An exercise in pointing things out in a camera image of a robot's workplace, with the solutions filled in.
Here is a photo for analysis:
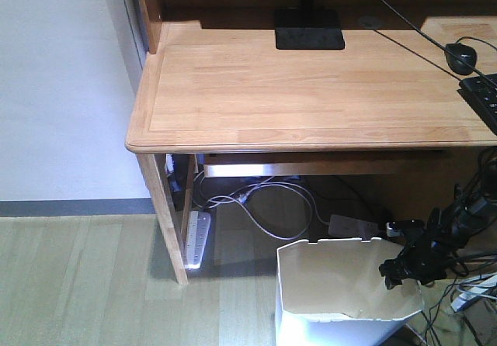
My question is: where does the white plastic trash bin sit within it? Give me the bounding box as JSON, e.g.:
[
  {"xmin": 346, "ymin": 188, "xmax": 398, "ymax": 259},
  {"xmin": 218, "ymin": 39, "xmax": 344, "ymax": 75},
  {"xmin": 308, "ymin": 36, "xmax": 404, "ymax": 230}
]
[{"xmin": 275, "ymin": 237, "xmax": 424, "ymax": 345}]

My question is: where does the grey power strip under desk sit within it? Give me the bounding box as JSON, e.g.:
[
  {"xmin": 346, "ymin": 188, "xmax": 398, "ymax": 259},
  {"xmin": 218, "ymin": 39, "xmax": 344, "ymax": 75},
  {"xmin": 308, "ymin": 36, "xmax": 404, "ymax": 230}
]
[{"xmin": 328, "ymin": 214, "xmax": 381, "ymax": 240}]

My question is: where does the black computer mouse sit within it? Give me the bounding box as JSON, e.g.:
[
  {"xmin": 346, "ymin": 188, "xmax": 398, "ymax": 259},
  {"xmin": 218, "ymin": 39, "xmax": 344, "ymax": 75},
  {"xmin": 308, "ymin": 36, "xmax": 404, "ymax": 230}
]
[{"xmin": 444, "ymin": 43, "xmax": 478, "ymax": 76}]

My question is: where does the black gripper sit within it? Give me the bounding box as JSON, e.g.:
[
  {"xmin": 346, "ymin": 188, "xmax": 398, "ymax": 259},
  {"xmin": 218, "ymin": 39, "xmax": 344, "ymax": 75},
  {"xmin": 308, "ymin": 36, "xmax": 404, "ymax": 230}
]
[{"xmin": 379, "ymin": 227, "xmax": 457, "ymax": 290}]

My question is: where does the white power strip left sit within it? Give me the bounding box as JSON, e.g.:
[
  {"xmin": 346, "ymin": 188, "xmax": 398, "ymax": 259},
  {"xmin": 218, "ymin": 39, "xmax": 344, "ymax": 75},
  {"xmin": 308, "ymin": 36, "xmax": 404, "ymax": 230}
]
[{"xmin": 185, "ymin": 210, "xmax": 211, "ymax": 269}]

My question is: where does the black cable on desk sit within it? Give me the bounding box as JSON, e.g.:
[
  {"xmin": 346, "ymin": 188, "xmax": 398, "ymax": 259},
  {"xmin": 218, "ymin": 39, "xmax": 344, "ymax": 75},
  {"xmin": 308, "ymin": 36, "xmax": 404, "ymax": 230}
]
[{"xmin": 359, "ymin": 0, "xmax": 497, "ymax": 89}]

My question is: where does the black monitor stand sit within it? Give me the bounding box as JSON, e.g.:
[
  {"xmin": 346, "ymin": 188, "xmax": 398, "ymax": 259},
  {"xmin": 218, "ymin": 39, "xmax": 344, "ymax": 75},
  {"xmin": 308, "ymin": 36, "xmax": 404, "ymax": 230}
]
[{"xmin": 274, "ymin": 0, "xmax": 346, "ymax": 50}]

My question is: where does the light wooden desk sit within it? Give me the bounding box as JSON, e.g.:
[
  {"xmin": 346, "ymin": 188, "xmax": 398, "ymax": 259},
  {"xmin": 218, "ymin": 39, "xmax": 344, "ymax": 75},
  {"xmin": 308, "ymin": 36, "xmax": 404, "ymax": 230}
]
[{"xmin": 126, "ymin": 0, "xmax": 496, "ymax": 284}]

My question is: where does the black keyboard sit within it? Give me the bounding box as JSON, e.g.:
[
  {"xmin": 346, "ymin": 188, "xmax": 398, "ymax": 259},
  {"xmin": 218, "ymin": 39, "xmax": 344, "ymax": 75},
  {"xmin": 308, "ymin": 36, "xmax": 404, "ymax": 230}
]
[{"xmin": 459, "ymin": 74, "xmax": 496, "ymax": 134}]

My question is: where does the white power strip right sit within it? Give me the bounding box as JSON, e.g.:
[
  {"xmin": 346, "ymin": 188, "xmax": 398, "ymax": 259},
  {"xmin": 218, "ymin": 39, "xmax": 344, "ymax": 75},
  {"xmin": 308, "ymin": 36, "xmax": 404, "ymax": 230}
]
[{"xmin": 450, "ymin": 274, "xmax": 496, "ymax": 313}]

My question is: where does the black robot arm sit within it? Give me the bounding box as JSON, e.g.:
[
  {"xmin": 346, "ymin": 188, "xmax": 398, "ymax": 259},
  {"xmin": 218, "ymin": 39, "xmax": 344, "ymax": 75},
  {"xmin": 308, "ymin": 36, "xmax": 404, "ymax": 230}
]
[{"xmin": 379, "ymin": 147, "xmax": 496, "ymax": 289}]

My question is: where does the white power strip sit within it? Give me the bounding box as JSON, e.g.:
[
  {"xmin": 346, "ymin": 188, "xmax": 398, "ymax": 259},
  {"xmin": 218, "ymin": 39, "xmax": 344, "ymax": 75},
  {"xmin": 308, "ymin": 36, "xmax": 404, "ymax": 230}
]
[
  {"xmin": 185, "ymin": 210, "xmax": 211, "ymax": 269},
  {"xmin": 450, "ymin": 274, "xmax": 496, "ymax": 313}
]

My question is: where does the white cable loop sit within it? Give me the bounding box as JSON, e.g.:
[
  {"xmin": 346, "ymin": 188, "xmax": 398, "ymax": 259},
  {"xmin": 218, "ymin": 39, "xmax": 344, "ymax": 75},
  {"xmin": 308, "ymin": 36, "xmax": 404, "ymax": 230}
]
[{"xmin": 193, "ymin": 170, "xmax": 331, "ymax": 240}]

